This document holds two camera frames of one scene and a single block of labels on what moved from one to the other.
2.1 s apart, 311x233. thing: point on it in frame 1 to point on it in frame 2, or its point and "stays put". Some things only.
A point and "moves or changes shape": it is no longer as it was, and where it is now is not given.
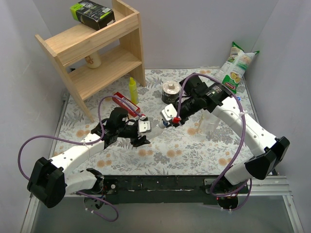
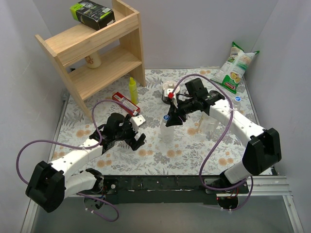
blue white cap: [163, 124] moves or changes shape
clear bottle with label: [208, 122] stays put
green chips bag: [233, 70] stays put
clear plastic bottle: [155, 130] to [167, 133]
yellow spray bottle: [133, 91] stays put
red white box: [124, 106] stays put
